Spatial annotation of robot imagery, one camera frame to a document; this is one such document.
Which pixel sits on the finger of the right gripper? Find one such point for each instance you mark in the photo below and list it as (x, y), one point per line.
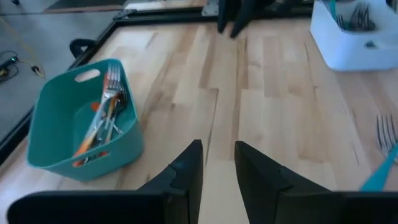
(224, 15)
(245, 15)

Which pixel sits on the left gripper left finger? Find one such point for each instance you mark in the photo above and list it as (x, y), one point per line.
(174, 199)

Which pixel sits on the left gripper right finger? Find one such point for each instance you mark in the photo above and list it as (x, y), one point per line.
(273, 199)

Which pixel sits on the teal green plastic bin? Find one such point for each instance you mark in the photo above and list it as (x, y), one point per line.
(56, 130)

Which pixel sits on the white plastic bin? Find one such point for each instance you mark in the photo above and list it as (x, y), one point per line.
(348, 49)

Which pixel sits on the grey equipment cart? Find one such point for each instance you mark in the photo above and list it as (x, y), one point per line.
(87, 4)

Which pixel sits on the black aluminium table frame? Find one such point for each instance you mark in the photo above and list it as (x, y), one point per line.
(155, 18)

